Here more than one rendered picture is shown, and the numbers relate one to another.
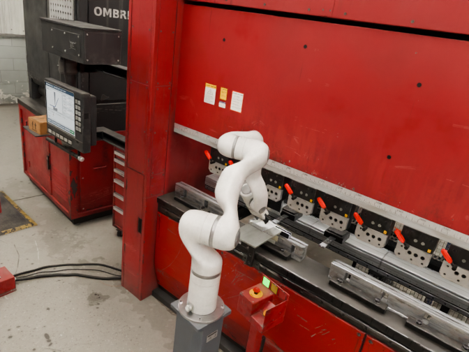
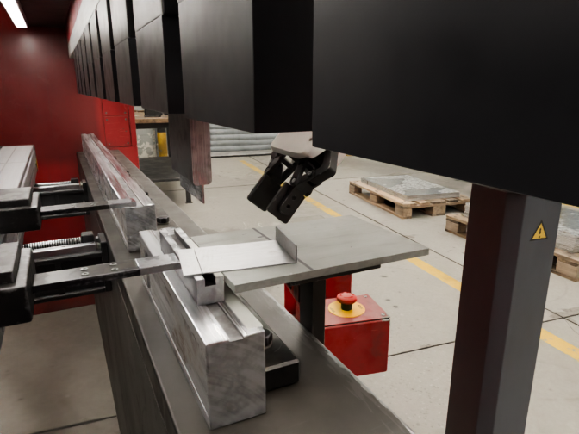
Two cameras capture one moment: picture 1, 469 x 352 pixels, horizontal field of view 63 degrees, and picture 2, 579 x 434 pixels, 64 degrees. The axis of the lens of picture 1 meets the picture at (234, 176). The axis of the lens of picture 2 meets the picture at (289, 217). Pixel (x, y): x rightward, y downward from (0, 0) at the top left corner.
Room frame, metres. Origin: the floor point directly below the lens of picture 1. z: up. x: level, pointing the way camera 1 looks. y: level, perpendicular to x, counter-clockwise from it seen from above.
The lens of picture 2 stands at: (2.42, 0.08, 1.20)
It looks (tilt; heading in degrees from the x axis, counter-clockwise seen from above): 16 degrees down; 208
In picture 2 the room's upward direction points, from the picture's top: straight up
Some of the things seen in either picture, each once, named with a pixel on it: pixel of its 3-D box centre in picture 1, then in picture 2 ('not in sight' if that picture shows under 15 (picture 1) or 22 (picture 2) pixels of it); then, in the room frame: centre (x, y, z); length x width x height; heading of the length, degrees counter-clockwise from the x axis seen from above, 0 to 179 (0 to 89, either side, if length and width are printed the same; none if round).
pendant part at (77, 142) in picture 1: (72, 114); not in sight; (2.27, 1.05, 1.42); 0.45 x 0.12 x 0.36; 53
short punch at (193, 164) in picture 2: (274, 204); (189, 152); (2.02, -0.26, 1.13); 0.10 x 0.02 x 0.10; 54
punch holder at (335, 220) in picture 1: (338, 210); (131, 52); (1.79, -0.56, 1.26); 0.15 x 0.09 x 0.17; 54
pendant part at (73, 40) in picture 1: (80, 94); not in sight; (2.37, 1.04, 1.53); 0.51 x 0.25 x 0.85; 53
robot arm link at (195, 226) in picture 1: (201, 241); not in sight; (1.24, 0.09, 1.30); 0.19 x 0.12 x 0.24; 75
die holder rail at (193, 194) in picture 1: (203, 200); not in sight; (2.34, 0.19, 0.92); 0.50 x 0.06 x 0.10; 54
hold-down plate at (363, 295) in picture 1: (357, 294); (155, 218); (1.61, -0.71, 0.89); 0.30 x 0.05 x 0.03; 54
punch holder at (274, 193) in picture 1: (274, 183); (189, 24); (2.03, -0.24, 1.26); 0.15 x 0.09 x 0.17; 54
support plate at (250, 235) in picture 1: (256, 232); (305, 245); (1.90, -0.17, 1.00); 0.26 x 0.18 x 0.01; 144
